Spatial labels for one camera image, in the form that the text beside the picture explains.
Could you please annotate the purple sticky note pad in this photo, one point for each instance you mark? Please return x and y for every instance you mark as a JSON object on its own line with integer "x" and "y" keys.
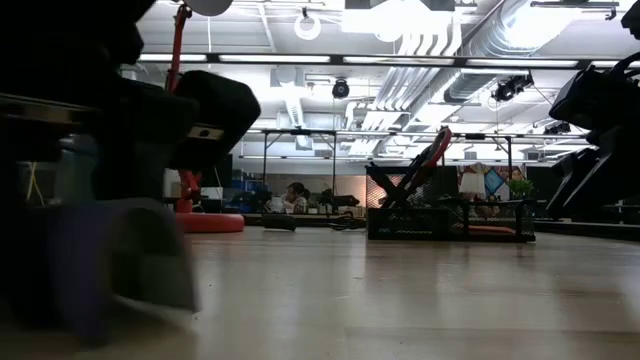
{"x": 80, "y": 280}

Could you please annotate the person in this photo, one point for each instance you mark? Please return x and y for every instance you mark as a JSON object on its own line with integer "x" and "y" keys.
{"x": 295, "y": 197}

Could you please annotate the black wall screen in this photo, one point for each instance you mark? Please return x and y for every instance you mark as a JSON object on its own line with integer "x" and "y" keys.
{"x": 222, "y": 172}

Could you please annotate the red desk lamp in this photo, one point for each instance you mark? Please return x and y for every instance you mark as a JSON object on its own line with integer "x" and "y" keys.
{"x": 210, "y": 222}

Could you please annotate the black round hanging camera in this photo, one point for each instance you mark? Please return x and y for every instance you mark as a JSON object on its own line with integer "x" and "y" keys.
{"x": 341, "y": 89}

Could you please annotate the black background rig frame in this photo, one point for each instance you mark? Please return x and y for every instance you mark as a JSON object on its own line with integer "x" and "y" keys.
{"x": 510, "y": 150}
{"x": 264, "y": 160}

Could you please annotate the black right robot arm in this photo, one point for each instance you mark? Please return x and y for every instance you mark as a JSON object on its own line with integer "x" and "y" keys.
{"x": 632, "y": 17}

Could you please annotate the green potted plant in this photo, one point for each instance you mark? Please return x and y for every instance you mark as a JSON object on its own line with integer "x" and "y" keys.
{"x": 521, "y": 189}

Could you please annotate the silver ventilation duct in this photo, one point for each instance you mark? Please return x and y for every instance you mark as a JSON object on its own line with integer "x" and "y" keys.
{"x": 500, "y": 40}

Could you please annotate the black mesh desk organizer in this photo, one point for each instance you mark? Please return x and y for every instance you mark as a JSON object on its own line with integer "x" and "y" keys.
{"x": 410, "y": 225}

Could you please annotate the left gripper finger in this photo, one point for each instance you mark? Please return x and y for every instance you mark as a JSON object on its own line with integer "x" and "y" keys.
{"x": 155, "y": 250}
{"x": 25, "y": 265}

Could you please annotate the black overhead frame bar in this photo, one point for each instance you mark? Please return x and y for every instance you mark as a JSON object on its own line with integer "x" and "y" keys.
{"x": 340, "y": 60}

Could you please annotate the black ceiling spotlights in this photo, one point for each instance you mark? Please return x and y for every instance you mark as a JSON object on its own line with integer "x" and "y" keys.
{"x": 510, "y": 89}

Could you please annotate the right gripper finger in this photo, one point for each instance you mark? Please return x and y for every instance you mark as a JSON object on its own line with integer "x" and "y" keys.
{"x": 600, "y": 192}
{"x": 610, "y": 150}

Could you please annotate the black aluminium table frame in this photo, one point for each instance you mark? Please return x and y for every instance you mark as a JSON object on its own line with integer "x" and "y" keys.
{"x": 590, "y": 231}

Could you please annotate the colourful wall artwork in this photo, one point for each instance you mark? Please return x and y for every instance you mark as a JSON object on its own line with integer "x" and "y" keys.
{"x": 492, "y": 180}

